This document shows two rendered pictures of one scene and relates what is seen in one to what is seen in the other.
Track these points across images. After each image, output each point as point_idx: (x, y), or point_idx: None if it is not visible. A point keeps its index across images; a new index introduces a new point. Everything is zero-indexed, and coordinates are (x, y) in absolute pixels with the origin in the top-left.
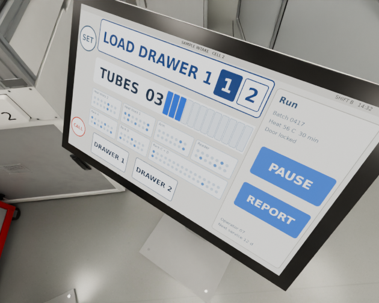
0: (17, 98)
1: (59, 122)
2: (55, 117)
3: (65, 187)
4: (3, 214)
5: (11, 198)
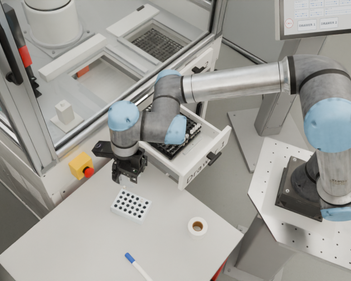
0: (212, 48)
1: (213, 64)
2: (216, 58)
3: None
4: None
5: None
